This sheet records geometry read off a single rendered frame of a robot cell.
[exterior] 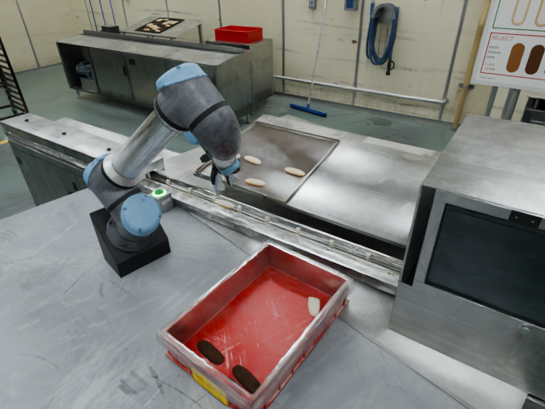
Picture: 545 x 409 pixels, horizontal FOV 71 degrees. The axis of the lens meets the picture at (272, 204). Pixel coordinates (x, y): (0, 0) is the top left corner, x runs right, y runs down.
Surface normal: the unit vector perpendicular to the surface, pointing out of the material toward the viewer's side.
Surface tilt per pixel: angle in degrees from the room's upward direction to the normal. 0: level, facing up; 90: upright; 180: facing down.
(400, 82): 90
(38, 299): 0
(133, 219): 54
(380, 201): 10
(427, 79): 90
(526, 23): 90
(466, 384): 0
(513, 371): 90
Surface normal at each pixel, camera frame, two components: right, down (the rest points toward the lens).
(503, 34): -0.58, 0.46
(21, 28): 0.83, 0.29
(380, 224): -0.11, -0.75
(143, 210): 0.56, -0.19
